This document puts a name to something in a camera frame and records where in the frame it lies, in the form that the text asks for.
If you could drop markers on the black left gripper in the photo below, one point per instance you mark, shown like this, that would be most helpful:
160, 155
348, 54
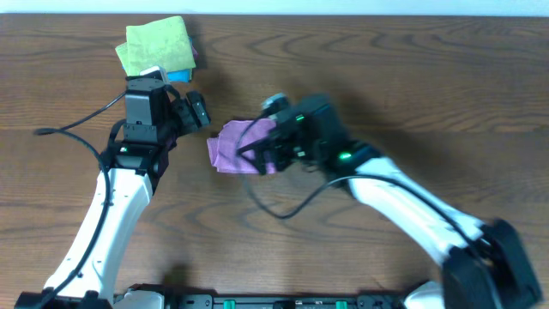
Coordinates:
195, 112

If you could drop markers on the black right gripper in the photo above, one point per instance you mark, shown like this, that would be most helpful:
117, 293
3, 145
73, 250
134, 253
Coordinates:
277, 143

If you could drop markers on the purple microfiber cloth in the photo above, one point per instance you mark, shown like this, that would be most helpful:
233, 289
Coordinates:
222, 148

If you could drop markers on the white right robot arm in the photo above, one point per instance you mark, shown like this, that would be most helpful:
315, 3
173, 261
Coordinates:
482, 265

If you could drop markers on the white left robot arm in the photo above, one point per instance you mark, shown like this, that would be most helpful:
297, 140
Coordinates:
135, 158

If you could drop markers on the blue folded cloth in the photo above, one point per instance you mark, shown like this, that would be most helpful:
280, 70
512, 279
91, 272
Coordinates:
180, 75

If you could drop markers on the pink folded cloth under stack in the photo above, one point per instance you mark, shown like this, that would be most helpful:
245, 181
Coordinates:
194, 52

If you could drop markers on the green folded cloth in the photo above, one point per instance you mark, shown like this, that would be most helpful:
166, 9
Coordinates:
163, 43

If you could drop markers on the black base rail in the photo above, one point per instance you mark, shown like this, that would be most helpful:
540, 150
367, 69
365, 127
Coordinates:
155, 296

